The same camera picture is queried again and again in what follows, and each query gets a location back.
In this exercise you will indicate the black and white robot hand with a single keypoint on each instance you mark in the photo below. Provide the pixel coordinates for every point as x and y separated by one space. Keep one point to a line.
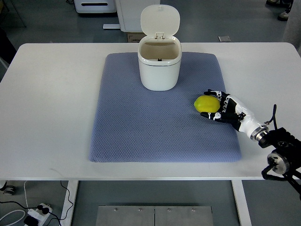
231 110

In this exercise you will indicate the yellow lemon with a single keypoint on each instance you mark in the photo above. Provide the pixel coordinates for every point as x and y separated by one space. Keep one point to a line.
207 104

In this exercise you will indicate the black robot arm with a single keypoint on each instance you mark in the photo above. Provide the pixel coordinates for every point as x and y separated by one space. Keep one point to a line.
285 159

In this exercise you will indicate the white trash bin open lid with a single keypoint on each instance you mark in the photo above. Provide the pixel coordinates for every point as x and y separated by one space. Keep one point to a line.
159 52

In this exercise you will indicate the grey floor socket plate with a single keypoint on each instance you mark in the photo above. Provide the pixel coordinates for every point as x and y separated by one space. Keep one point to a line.
224 39

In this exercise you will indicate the blue textured mat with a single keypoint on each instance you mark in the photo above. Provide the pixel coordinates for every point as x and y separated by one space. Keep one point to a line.
134 124

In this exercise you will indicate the white right table leg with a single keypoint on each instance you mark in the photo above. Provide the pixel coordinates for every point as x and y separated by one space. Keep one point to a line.
241 203

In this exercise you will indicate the white table leg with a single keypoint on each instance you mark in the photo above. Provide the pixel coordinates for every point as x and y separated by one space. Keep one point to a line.
241 203
69 202

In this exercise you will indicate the person's sneaker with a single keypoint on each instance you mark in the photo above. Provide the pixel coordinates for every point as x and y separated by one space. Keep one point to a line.
283 16

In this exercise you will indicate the cardboard box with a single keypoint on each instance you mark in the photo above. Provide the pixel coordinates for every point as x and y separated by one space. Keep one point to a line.
135 37

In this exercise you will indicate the white cabinet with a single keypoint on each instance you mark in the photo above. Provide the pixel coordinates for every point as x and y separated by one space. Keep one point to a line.
129 15

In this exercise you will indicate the white left table leg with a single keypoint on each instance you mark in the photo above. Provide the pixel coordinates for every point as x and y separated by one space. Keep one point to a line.
69 202

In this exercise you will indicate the white machine with slot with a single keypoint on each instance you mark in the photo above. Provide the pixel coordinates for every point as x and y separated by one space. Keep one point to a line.
95 6

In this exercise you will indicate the white power strip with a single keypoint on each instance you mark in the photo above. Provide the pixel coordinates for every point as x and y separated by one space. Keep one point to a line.
38 216

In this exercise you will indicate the caster wheel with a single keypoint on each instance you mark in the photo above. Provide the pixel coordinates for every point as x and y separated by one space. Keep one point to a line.
7 189

